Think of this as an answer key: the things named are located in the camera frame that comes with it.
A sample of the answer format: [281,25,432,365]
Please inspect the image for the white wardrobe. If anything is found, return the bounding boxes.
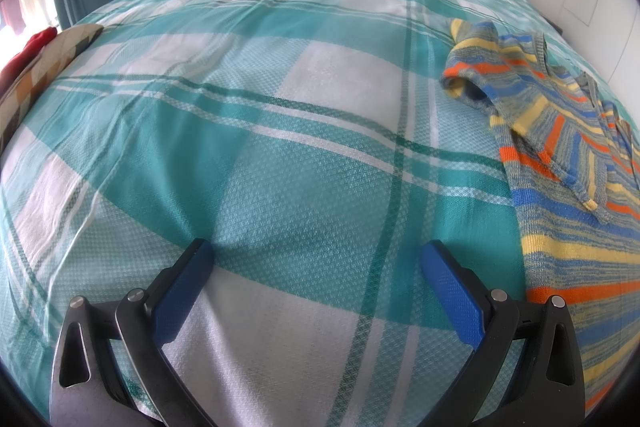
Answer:
[560,0,639,119]

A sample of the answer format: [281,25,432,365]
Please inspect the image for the teal plaid bedspread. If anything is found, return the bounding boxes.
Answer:
[1,0,639,426]

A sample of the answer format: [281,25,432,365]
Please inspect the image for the checkered folded cloth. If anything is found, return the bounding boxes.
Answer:
[1,24,104,152]

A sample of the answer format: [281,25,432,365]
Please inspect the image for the striped knit sweater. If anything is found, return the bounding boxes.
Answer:
[442,18,639,409]

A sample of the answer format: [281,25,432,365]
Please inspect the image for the red cloth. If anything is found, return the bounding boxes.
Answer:
[0,27,58,95]

